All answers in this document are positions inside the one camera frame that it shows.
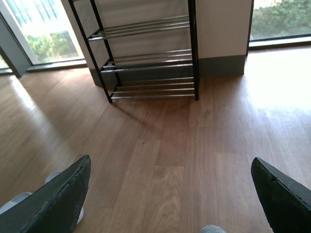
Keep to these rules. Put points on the grey knit sneaker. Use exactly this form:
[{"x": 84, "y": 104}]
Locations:
[
  {"x": 22, "y": 196},
  {"x": 212, "y": 229}
]

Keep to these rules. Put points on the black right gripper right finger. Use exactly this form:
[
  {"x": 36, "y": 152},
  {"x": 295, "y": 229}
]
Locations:
[{"x": 286, "y": 202}]

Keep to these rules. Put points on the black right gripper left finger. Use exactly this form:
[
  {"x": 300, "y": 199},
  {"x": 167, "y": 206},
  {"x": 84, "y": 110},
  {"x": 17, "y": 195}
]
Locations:
[{"x": 55, "y": 207}]

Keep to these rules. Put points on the black metal shoe rack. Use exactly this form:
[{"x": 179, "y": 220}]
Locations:
[{"x": 140, "y": 49}]

